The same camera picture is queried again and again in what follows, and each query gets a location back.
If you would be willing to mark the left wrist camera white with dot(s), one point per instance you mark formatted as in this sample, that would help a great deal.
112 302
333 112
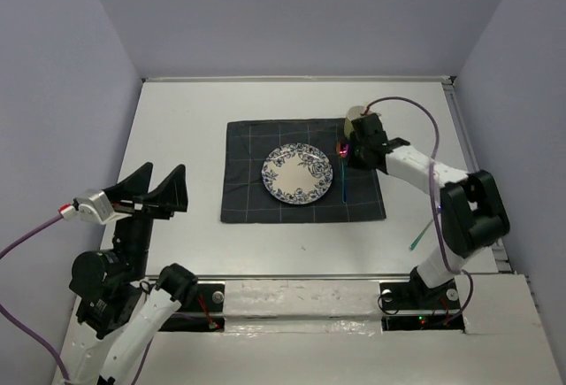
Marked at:
93 207

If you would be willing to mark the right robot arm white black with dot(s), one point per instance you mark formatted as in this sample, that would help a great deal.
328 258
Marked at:
468 206

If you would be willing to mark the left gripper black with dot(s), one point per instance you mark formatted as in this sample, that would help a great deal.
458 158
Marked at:
172 190

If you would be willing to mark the iridescent fork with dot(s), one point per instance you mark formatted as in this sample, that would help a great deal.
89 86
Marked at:
419 237

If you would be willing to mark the iridescent spoon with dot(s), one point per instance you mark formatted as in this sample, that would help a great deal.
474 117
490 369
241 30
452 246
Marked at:
342 149

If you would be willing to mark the dark grey checked cloth placemat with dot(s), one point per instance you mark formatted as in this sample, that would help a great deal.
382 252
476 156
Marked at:
245 198

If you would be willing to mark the pale yellow mug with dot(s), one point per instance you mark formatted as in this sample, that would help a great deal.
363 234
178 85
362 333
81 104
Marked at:
354 113

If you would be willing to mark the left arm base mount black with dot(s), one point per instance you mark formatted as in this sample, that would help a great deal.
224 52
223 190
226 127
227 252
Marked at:
204 314

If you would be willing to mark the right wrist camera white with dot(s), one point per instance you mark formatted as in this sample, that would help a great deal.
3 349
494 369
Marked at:
371 113

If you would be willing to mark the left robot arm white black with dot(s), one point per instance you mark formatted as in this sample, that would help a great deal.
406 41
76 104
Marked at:
115 317

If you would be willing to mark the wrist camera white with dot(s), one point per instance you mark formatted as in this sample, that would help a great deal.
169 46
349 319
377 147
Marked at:
371 113
93 207

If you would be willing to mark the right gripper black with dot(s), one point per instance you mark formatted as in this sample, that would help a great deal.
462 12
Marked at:
354 161

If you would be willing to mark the blue floral ceramic plate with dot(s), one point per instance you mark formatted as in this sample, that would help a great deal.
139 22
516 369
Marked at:
297 173

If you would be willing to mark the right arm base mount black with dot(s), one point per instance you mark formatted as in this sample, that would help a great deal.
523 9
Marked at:
402 311

